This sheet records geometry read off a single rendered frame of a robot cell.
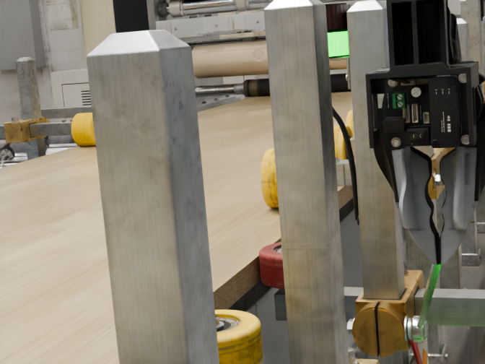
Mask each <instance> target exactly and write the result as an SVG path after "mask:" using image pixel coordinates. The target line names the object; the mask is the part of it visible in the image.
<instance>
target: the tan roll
mask: <svg viewBox="0 0 485 364"><path fill-rule="evenodd" d="M192 57H193V73H194V76H195V77H196V78H198V79H202V78H213V77H235V76H246V75H257V74H268V59H267V49H266V40H262V41H253V42H243V43H225V44H216V45H198V46H195V47H194V48H193V50H192ZM329 64H330V70H334V69H346V60H340V61H329Z"/></svg>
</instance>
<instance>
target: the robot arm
mask: <svg viewBox="0 0 485 364"><path fill-rule="evenodd" d="M386 6H387V19H388V45H389V59H390V67H383V68H380V69H378V70H375V71H371V72H369V73H366V74H365V78H366V91H367V115H368V127H369V140H370V149H372V148H373V149H374V153H375V158H376V160H377V164H378V165H379V167H380V169H381V171H382V172H383V174H384V176H385V178H386V179H387V181H388V183H389V184H390V186H391V188H392V190H393V192H394V197H395V202H396V206H397V208H398V211H399V215H400V220H401V224H402V226H403V227H404V228H407V229H408V231H409V233H410V235H411V237H412V238H413V240H414V242H415V244H416V245H417V246H418V248H419V249H420V251H421V252H422V253H423V254H424V255H425V256H426V257H427V258H428V259H429V261H430V262H431V263H432V264H446V263H447V262H448V261H449V259H450V258H451V257H452V255H453V254H454V253H455V252H456V251H457V249H458V247H459V246H460V244H461V243H462V241H463V239H464V237H465V234H466V232H467V229H468V226H469V225H470V222H471V219H472V216H473V213H474V212H475V209H476V206H477V204H478V202H479V199H480V197H481V194H482V191H483V190H484V187H485V102H484V96H483V94H482V91H481V87H480V84H481V83H482V82H484V81H485V76H484V75H483V74H481V73H479V62H478V61H462V56H461V50H460V40H459V34H458V24H457V19H456V16H455V15H454V14H451V13H450V9H449V7H448V0H386ZM377 94H384V97H383V104H382V108H378V102H377ZM372 104H373V109H372ZM373 116H374V122H373ZM415 146H432V147H433V148H451V147H455V149H453V150H451V151H450V152H448V153H447V154H446V155H444V157H443V158H442V159H441V160H440V178H441V180H442V182H443V183H444V185H445V189H446V198H445V201H444V203H443V205H442V217H443V220H444V225H443V228H442V233H441V236H440V237H439V233H438V232H437V229H436V227H435V225H434V221H433V219H432V216H433V214H434V204H433V202H432V200H431V198H430V196H429V194H428V183H429V181H430V179H431V177H432V160H431V158H430V156H428V155H426V154H424V153H423V152H421V151H420V150H418V149H416V148H415Z"/></svg>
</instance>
